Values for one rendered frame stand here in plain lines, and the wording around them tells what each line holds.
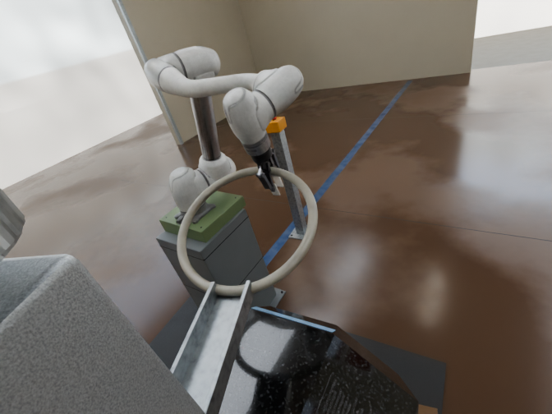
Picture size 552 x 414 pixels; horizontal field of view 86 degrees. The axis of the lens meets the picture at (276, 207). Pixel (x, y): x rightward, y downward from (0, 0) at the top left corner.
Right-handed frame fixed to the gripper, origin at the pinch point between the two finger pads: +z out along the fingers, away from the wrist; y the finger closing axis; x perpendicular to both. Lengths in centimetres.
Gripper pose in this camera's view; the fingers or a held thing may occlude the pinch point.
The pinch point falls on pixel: (276, 185)
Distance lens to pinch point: 115.5
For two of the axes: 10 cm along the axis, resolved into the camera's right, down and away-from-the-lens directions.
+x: 9.0, 1.1, -4.2
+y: -3.3, 8.2, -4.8
